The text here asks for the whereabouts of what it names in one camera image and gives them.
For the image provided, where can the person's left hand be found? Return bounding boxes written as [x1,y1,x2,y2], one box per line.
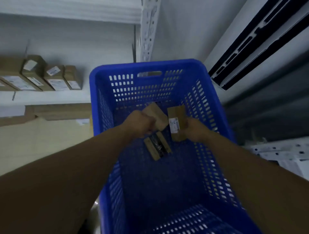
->
[120,110,157,139]

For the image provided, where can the person's left forearm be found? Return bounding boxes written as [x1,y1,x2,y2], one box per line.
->
[0,128,136,234]

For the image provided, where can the person's right forearm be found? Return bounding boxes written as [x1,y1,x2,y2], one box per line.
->
[200,134,309,234]

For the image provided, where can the flattened brown cardboard sheet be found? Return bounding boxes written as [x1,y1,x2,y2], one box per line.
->
[25,103,92,121]

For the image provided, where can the white standing air conditioner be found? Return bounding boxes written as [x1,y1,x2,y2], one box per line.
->
[204,0,309,104]

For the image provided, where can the white metal shelf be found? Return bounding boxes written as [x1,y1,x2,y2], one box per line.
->
[0,0,161,106]
[244,137,309,181]

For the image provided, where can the torn brown cardboard sheet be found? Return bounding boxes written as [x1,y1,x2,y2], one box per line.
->
[0,114,37,127]

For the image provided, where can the bottom-shelf brown parcels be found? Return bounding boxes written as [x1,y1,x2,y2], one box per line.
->
[0,81,16,92]

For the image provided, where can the brown box labelled 4004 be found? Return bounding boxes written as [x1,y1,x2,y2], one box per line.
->
[43,65,71,91]

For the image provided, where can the long brown box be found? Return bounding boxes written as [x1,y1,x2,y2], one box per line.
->
[22,55,55,92]

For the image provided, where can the brown parcel marked 1-3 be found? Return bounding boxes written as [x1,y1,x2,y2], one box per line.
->
[0,57,42,91]

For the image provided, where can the blue plastic crate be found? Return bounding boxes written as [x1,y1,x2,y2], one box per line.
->
[89,59,262,234]

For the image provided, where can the brown parcel with black tape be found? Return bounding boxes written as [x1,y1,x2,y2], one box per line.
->
[144,131,172,161]

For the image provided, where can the person's right hand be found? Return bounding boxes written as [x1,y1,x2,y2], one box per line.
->
[184,118,211,143]

